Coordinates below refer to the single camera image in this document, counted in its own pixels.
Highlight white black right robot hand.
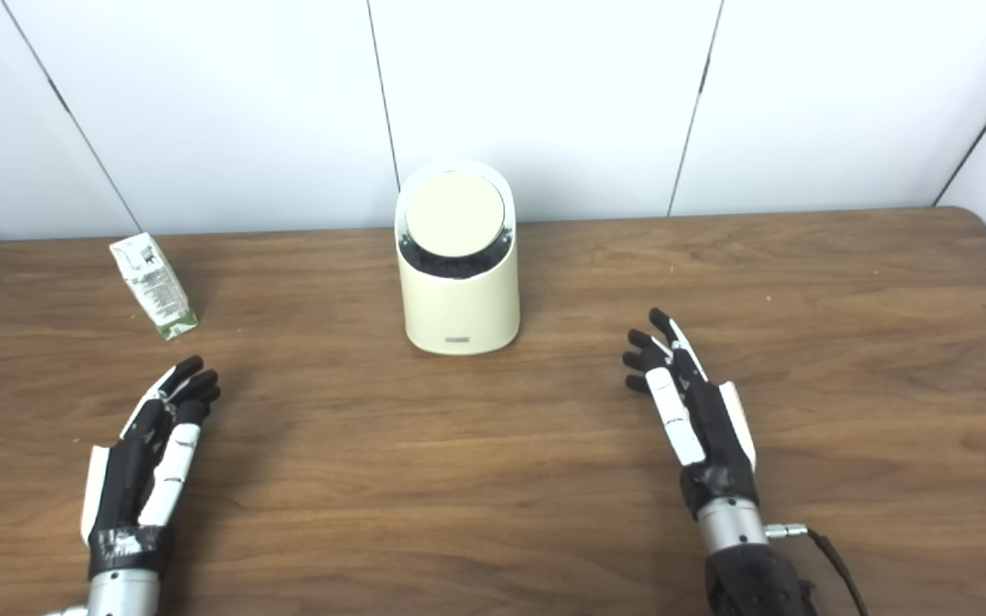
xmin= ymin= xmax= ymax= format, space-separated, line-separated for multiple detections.
xmin=621 ymin=308 xmax=760 ymax=519

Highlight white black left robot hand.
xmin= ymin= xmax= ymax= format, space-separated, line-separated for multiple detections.
xmin=80 ymin=355 xmax=222 ymax=579

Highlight cream-colored plastic bin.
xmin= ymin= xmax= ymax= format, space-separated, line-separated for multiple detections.
xmin=395 ymin=159 xmax=521 ymax=356

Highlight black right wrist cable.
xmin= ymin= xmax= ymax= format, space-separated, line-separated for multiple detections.
xmin=765 ymin=523 xmax=871 ymax=616

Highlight white green milk carton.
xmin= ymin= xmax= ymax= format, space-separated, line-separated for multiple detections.
xmin=110 ymin=233 xmax=199 ymax=341

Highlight cream round bin lid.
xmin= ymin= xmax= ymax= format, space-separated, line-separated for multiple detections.
xmin=405 ymin=171 xmax=507 ymax=258

